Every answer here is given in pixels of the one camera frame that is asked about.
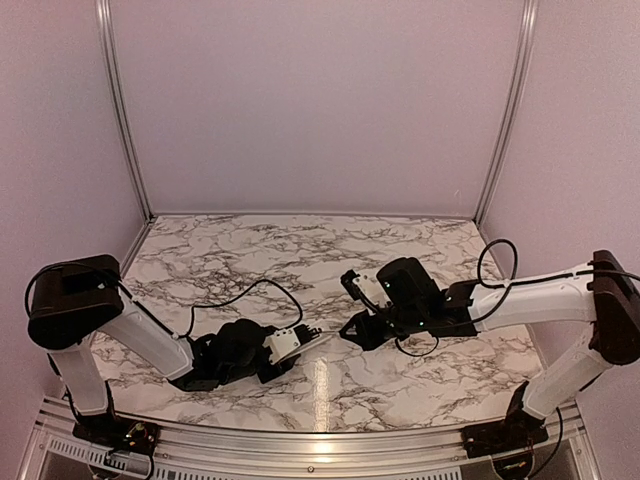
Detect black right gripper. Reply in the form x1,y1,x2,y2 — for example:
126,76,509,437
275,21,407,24
341,303,427,350

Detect white remote control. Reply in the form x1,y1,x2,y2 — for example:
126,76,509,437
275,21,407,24
288,332,332,358

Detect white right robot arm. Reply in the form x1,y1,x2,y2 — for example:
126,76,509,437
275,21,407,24
339,250,639,448

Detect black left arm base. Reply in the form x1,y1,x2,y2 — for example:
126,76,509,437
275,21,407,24
73,414,160,455

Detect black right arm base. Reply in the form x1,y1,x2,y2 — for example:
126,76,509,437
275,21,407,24
461,381,549,458

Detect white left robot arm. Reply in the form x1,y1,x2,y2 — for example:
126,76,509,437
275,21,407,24
24,255,303,445

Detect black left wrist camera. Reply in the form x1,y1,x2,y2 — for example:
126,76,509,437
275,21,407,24
263,324,322,365

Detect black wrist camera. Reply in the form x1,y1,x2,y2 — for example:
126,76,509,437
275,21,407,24
340,270,388,306
263,324,322,365

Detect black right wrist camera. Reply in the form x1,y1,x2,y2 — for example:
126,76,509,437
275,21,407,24
340,270,388,306

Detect black left camera cable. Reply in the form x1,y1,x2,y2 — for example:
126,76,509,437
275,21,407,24
172,279,304,341

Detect black camera cable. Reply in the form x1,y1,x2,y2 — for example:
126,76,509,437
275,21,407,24
359,238,519,359
172,279,304,341

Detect aluminium front frame rail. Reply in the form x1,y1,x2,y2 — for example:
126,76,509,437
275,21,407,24
18,398,599,479

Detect black right camera cable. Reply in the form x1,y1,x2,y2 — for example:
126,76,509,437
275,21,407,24
359,238,519,359

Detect aluminium right corner post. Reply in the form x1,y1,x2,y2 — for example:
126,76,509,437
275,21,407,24
473,0,539,229

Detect aluminium corner post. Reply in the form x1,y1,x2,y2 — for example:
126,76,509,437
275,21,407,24
95,0,155,223
473,0,539,229

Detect aluminium left corner post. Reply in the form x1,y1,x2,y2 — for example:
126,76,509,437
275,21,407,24
95,0,155,223

